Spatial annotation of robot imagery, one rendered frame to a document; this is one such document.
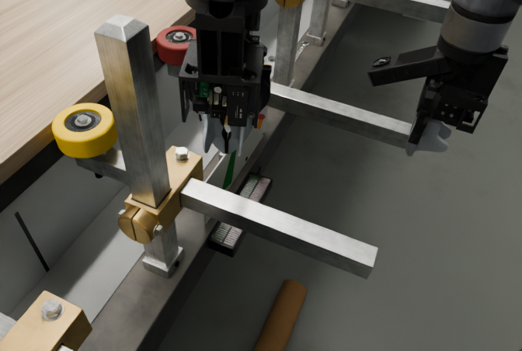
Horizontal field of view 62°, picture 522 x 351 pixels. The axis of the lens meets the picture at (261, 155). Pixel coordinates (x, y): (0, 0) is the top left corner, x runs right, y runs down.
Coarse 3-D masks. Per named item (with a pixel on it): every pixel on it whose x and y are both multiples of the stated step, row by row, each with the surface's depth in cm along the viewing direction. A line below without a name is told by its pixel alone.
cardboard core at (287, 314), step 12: (288, 288) 133; (300, 288) 133; (276, 300) 132; (288, 300) 130; (300, 300) 132; (276, 312) 128; (288, 312) 127; (276, 324) 125; (288, 324) 126; (264, 336) 123; (276, 336) 122; (288, 336) 125; (264, 348) 120; (276, 348) 120
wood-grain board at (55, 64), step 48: (0, 0) 81; (48, 0) 82; (96, 0) 84; (144, 0) 85; (0, 48) 70; (48, 48) 71; (96, 48) 72; (0, 96) 62; (48, 96) 62; (96, 96) 66; (0, 144) 55
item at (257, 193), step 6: (264, 180) 80; (258, 186) 79; (264, 186) 79; (252, 192) 78; (258, 192) 78; (252, 198) 77; (258, 198) 77; (234, 228) 72; (228, 234) 71; (234, 234) 71; (228, 240) 70; (234, 240) 70
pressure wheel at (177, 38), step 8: (160, 32) 75; (168, 32) 76; (176, 32) 76; (184, 32) 76; (192, 32) 76; (160, 40) 73; (168, 40) 74; (176, 40) 74; (184, 40) 75; (160, 48) 73; (168, 48) 72; (176, 48) 72; (184, 48) 72; (160, 56) 75; (168, 56) 73; (176, 56) 73; (184, 56) 73; (176, 64) 74
